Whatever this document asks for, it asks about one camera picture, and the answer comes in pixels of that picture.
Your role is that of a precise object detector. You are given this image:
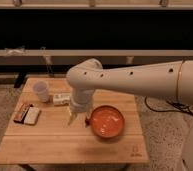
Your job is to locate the dark red pepper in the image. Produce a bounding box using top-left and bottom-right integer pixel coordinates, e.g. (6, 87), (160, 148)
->
(85, 118), (90, 127)

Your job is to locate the wooden table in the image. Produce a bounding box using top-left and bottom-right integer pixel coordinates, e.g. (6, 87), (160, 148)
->
(0, 78), (148, 164)

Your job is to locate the orange bowl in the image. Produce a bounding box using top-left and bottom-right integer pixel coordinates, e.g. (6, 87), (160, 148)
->
(89, 105), (125, 138)

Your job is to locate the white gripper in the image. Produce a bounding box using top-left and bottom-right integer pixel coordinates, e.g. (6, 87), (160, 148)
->
(68, 89), (94, 125)

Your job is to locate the white carton box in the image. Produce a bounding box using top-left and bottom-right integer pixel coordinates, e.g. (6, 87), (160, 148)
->
(53, 93), (70, 106)

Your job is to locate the orange black snack packet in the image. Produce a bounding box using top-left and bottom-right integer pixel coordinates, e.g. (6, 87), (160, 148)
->
(13, 103), (32, 124)

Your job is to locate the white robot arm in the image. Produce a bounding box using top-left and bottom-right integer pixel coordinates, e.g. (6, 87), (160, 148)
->
(66, 58), (193, 171)

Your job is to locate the translucent plastic cup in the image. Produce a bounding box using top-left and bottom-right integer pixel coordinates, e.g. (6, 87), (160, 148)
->
(33, 81), (50, 102)

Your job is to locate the black cable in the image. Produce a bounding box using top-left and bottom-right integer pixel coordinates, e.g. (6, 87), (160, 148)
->
(143, 96), (193, 117)

